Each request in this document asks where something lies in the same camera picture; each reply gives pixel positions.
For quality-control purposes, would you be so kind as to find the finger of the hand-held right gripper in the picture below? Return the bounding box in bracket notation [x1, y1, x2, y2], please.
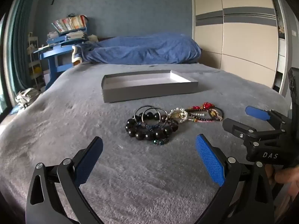
[245, 106, 292, 131]
[222, 118, 284, 145]

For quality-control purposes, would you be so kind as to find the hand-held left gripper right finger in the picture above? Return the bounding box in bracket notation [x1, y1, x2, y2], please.
[194, 134, 276, 224]

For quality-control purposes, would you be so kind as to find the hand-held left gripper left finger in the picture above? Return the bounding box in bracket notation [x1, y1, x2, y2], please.
[25, 136, 104, 224]

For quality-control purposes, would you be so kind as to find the dark small bead strand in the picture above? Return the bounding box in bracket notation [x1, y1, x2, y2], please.
[187, 112, 222, 124]

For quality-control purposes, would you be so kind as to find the red ornament black hair tie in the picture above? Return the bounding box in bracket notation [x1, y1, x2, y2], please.
[186, 102, 224, 122]

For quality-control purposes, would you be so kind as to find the metal key ring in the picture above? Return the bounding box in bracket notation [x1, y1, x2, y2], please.
[135, 105, 155, 123]

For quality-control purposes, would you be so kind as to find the silver bangle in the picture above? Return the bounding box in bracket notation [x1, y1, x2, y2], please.
[142, 107, 169, 125]

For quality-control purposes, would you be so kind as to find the grey shallow cardboard box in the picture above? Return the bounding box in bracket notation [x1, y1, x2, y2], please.
[101, 70, 198, 103]

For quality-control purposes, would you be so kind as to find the person's right hand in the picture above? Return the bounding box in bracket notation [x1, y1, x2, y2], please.
[265, 163, 299, 202]

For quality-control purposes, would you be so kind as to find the grey bed blanket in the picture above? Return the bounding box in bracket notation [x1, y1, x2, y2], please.
[0, 62, 290, 224]

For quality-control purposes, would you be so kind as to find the beige wardrobe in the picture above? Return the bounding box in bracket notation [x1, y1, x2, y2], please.
[190, 0, 299, 96]

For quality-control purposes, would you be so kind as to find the white bag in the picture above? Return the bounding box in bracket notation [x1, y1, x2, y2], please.
[15, 88, 40, 109]

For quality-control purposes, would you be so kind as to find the white fleece cloth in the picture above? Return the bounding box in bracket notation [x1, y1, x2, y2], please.
[72, 45, 82, 63]

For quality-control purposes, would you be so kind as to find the blue desk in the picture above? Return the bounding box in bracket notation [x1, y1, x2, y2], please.
[33, 27, 90, 90]

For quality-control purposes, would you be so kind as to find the white shelf rack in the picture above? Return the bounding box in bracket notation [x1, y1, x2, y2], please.
[27, 33, 47, 91]

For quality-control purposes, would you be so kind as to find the blue duvet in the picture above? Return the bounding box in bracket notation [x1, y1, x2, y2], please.
[77, 32, 202, 65]

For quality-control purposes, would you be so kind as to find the stack of papers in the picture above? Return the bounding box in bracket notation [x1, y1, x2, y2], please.
[47, 30, 89, 43]

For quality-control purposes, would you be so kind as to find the teal curtain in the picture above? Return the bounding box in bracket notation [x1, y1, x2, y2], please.
[9, 0, 45, 89]

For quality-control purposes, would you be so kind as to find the row of books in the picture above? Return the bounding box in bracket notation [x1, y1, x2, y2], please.
[52, 15, 89, 32]

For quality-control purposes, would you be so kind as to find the dark blue sparkly bracelet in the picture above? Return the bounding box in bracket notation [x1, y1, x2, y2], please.
[135, 121, 169, 145]

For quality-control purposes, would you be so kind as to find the pearl bracelet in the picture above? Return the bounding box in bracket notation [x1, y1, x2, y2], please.
[169, 107, 189, 122]

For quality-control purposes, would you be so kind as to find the dark wooden bead bracelet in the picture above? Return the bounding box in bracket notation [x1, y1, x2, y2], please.
[125, 112, 179, 141]

